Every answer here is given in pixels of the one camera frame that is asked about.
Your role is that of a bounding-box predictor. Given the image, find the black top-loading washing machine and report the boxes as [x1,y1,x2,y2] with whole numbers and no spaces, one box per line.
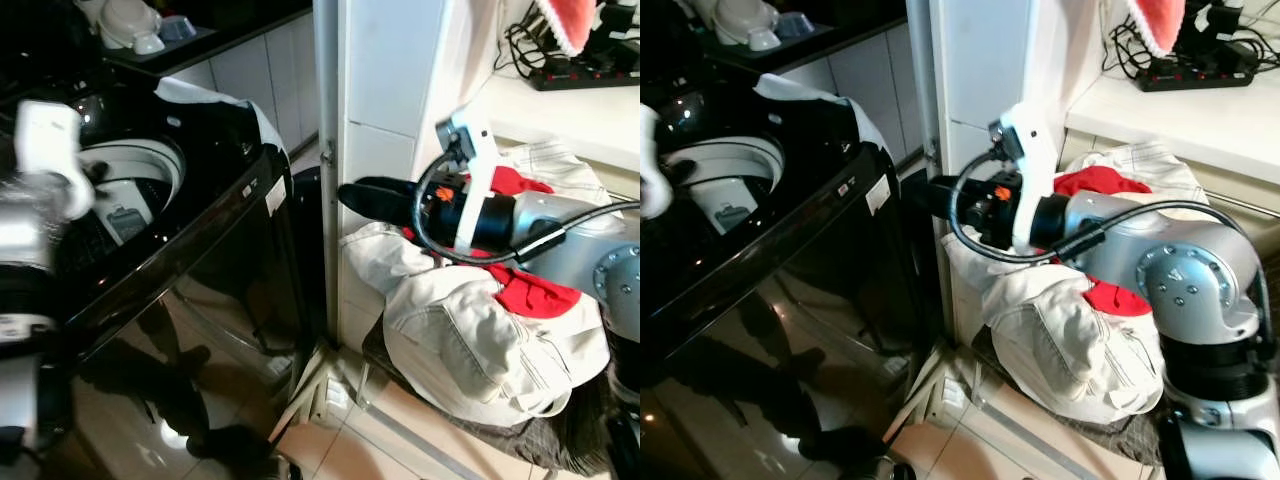
[0,75,313,480]
[640,72,939,480]

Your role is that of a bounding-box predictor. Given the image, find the grey vertical pipe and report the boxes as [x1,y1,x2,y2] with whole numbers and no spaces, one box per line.
[312,0,343,346]
[904,0,947,346]

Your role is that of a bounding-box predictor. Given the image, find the red garment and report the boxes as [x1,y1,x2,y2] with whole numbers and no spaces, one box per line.
[400,165,583,321]
[1050,165,1153,317]

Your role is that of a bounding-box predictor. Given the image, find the white shelf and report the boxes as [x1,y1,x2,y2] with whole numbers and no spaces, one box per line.
[468,68,641,173]
[1062,68,1280,186]

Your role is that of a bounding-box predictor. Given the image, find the beige jacket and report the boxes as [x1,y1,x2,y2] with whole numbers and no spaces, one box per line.
[340,140,613,429]
[943,140,1213,426]

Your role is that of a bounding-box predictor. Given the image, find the black power strip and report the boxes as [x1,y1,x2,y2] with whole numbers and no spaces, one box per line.
[1135,55,1258,94]
[525,55,641,93]

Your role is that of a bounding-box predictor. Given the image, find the black power adapter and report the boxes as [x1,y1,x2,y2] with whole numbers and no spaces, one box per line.
[595,3,641,61]
[1180,3,1248,63]

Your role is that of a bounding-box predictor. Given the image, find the grey-blue bowl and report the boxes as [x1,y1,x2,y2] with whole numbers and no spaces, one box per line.
[774,10,817,40]
[155,14,199,44]

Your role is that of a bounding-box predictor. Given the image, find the black counter top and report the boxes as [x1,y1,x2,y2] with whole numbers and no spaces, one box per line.
[100,0,316,73]
[720,0,909,71]

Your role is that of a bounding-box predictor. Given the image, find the red fluffy white-edged cloth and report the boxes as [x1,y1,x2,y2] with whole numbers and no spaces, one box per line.
[530,0,601,57]
[1125,0,1188,57]

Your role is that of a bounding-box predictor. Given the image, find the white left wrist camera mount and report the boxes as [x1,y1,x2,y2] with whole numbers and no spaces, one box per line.
[14,100,97,222]
[640,104,674,220]

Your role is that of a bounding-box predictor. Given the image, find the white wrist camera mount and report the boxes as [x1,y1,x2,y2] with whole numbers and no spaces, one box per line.
[436,102,501,251]
[988,102,1063,253]
[640,104,674,220]
[14,100,97,222]

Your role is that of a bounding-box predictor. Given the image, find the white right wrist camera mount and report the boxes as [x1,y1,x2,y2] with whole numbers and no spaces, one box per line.
[988,102,1063,253]
[436,102,501,251]

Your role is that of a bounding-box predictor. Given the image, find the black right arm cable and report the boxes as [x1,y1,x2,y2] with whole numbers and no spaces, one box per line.
[412,150,641,266]
[946,148,1251,266]

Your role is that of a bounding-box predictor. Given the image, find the black tangled power cable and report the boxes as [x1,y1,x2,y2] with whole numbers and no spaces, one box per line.
[1100,5,1151,73]
[503,3,561,79]

